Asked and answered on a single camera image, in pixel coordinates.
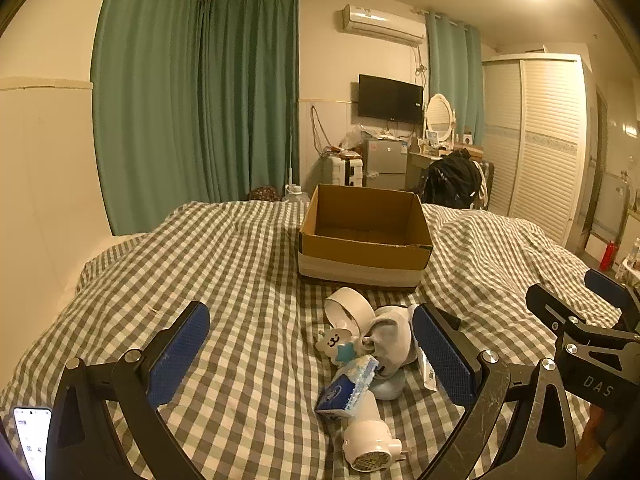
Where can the red fire extinguisher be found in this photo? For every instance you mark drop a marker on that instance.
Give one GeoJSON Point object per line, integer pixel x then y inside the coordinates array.
{"type": "Point", "coordinates": [608, 256]}

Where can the white knit sock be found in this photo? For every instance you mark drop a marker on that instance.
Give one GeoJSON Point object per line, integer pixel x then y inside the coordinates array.
{"type": "Point", "coordinates": [392, 335]}

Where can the white cloud toy with star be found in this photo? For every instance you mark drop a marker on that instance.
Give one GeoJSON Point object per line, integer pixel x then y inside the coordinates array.
{"type": "Point", "coordinates": [334, 342]}

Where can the white air conditioner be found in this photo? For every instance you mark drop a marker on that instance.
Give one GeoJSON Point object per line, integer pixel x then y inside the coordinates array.
{"type": "Point", "coordinates": [382, 22]}

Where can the black wall television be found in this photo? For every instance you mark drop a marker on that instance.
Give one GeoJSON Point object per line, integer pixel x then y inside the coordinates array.
{"type": "Point", "coordinates": [390, 98]}

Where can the green checkered blanket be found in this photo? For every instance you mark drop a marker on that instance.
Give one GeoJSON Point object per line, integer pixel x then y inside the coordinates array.
{"type": "Point", "coordinates": [240, 285]}

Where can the white suitcase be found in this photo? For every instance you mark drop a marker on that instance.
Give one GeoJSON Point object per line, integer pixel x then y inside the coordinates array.
{"type": "Point", "coordinates": [345, 171]}

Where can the white rabbit night light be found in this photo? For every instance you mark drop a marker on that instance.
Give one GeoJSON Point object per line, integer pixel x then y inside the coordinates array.
{"type": "Point", "coordinates": [367, 440]}

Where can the smartphone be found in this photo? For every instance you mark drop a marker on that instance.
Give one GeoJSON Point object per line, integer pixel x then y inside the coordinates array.
{"type": "Point", "coordinates": [32, 440]}

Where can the black jacket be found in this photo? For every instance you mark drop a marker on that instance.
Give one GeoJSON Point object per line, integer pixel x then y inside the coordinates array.
{"type": "Point", "coordinates": [452, 180]}

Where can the cardboard box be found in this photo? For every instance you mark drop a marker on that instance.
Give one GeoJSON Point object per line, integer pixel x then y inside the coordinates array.
{"type": "Point", "coordinates": [365, 260]}

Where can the white louvered wardrobe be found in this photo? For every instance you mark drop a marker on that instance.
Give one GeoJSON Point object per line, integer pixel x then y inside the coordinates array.
{"type": "Point", "coordinates": [540, 145]}

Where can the blue tissue pack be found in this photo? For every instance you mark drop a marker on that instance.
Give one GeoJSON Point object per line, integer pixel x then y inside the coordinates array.
{"type": "Point", "coordinates": [345, 390]}

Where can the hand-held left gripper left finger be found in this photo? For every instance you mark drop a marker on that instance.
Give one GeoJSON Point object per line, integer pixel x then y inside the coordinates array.
{"type": "Point", "coordinates": [180, 350]}

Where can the wooden dressing table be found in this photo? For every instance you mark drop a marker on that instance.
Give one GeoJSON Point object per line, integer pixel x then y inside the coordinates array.
{"type": "Point", "coordinates": [417, 160]}

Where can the grey small fridge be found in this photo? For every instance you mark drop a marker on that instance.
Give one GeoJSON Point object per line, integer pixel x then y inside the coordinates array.
{"type": "Point", "coordinates": [384, 162]}

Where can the small black object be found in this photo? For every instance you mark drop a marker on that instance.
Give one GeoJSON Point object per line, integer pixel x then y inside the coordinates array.
{"type": "Point", "coordinates": [448, 320]}

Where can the white tube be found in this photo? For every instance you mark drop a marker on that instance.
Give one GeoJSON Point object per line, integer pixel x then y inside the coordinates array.
{"type": "Point", "coordinates": [427, 375]}

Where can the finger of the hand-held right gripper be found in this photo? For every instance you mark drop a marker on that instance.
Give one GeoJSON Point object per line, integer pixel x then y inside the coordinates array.
{"type": "Point", "coordinates": [552, 310]}
{"type": "Point", "coordinates": [607, 287]}

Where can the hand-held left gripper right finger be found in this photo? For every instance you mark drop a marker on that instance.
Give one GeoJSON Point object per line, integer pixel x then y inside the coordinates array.
{"type": "Point", "coordinates": [440, 355]}

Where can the clear water jug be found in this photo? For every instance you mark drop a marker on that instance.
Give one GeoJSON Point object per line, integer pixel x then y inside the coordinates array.
{"type": "Point", "coordinates": [294, 194]}

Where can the brown patterned bag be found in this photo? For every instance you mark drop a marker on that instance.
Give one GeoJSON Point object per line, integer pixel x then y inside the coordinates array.
{"type": "Point", "coordinates": [262, 194]}

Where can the white oval mirror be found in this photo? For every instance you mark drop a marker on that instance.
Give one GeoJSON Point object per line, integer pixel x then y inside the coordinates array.
{"type": "Point", "coordinates": [439, 112]}

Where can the green curtain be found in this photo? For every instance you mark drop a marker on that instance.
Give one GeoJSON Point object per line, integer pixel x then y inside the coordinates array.
{"type": "Point", "coordinates": [250, 95]}
{"type": "Point", "coordinates": [452, 70]}
{"type": "Point", "coordinates": [145, 110]}

